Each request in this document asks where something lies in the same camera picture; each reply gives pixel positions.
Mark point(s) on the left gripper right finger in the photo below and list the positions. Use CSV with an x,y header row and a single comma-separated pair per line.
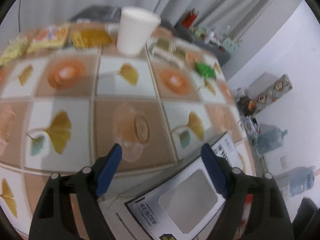
x,y
268,217

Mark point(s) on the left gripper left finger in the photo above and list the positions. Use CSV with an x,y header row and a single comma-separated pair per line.
x,y
68,205

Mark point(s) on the grey black box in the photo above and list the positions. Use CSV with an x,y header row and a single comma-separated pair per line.
x,y
174,203

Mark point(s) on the blue water jug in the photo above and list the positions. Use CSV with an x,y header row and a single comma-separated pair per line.
x,y
271,140

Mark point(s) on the patterned tablecloth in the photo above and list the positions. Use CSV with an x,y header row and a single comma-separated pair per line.
x,y
63,108

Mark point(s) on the rolled patterned mat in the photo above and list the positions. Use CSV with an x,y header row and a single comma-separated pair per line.
x,y
273,93

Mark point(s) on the small green wrapper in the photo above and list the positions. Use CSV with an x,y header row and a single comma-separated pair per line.
x,y
205,70

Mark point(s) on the yellow sachet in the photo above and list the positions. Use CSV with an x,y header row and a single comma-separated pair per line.
x,y
14,50

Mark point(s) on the orange sachet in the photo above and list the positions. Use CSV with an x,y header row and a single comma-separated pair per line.
x,y
52,37

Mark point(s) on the gold sachet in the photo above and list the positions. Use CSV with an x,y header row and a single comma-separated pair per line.
x,y
89,38

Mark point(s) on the grey cabinet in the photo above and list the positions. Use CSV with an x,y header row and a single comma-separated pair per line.
x,y
222,55

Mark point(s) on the white paper cup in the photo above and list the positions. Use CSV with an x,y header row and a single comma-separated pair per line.
x,y
136,27

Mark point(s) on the red thermos bottle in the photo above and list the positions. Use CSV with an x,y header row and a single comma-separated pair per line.
x,y
189,18

